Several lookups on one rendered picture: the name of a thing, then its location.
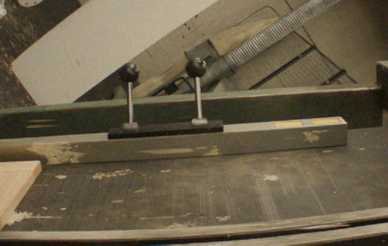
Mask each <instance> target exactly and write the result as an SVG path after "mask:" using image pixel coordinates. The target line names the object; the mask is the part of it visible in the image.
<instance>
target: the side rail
mask: <svg viewBox="0 0 388 246"><path fill-rule="evenodd" d="M381 90H382V87H380V86H378V85H377V84H376V83H360V84H352V85H324V86H314V87H285V88H275V89H255V90H244V91H224V92H213V93H202V94H201V99H202V118H206V119H207V120H208V121H214V120H222V121H223V125H232V124H242V123H262V122H273V121H293V120H303V119H314V118H332V117H342V119H343V120H344V121H345V122H346V123H347V130H356V129H360V128H374V127H382V93H381ZM132 104H133V123H138V125H152V124H162V123H183V122H192V120H193V118H196V111H195V94H182V95H170V96H151V97H139V98H132ZM124 123H127V99H126V98H120V99H119V100H100V101H90V102H80V103H62V104H52V105H35V106H25V107H14V108H8V109H0V139H24V138H33V137H50V136H67V135H77V134H98V133H108V132H109V130H110V128H112V127H121V126H123V125H124Z"/></svg>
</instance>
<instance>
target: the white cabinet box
mask: <svg viewBox="0 0 388 246"><path fill-rule="evenodd" d="M217 1H219V0H90V1H88V2H87V3H86V4H84V5H83V6H81V7H80V8H79V9H77V10H76V11H75V12H74V13H72V14H71V15H69V16H68V17H67V18H66V19H64V20H63V21H62V22H60V23H59V24H58V25H57V26H55V27H54V28H53V29H51V30H50V31H49V32H47V33H46V34H45V35H44V36H43V37H41V38H40V39H39V40H37V41H36V42H35V43H34V44H33V45H31V46H30V47H28V49H26V50H25V51H24V52H23V53H22V54H21V55H20V56H19V57H18V58H17V59H16V60H15V61H14V62H13V63H12V64H10V66H11V68H12V70H13V71H14V73H15V75H16V76H17V77H18V79H19V80H20V81H21V84H22V85H23V86H24V88H26V89H27V92H28V93H29V94H30V96H31V97H32V99H33V100H34V101H35V103H37V105H52V104H62V103H72V102H73V101H75V100H76V99H78V98H79V97H81V95H83V94H84V93H86V92H87V91H89V90H90V89H91V88H93V87H94V86H96V85H97V84H98V83H99V82H101V81H102V80H103V79H104V78H106V77H107V76H108V75H109V74H111V73H113V72H114V71H115V70H117V69H118V68H120V67H121V66H123V65H124V64H125V63H127V62H129V61H130V60H131V59H133V58H134V57H136V56H137V55H138V54H140V53H141V52H142V51H143V50H145V49H146V48H148V47H149V46H150V45H152V44H154V43H155V42H156V41H158V40H160V39H161V38H162V37H164V36H166V35H167V34H169V33H170V32H171V31H173V30H174V29H176V28H177V27H178V26H180V25H182V24H183V23H184V22H185V21H187V20H189V19H190V18H191V17H193V16H195V15H198V14H199V13H200V12H202V11H203V10H205V9H206V8H208V7H209V6H210V5H212V4H213V3H215V2H217Z"/></svg>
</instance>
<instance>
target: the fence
mask: <svg viewBox="0 0 388 246"><path fill-rule="evenodd" d="M335 118H336V119H337V120H338V121H339V122H340V123H324V124H314V123H313V122H312V121H315V120H326V119H335ZM297 121H301V123H302V124H303V125H296V126H285V127H275V125H274V123H287V122H297ZM107 134H108V133H98V134H79V135H69V136H60V137H59V136H50V137H33V138H24V139H0V163H1V162H9V161H11V162H18V161H40V164H41V165H48V164H75V163H79V164H84V163H94V162H104V161H109V162H114V161H134V160H144V159H164V158H166V159H174V158H186V157H206V156H217V155H227V154H238V153H248V152H269V151H279V150H291V149H299V148H318V147H328V146H336V145H346V144H347V139H348V137H347V123H346V122H345V121H344V120H343V119H342V117H332V118H314V119H303V120H293V121H273V122H262V123H242V124H232V125H224V132H219V133H208V134H187V135H176V136H166V137H145V138H135V139H108V135H107Z"/></svg>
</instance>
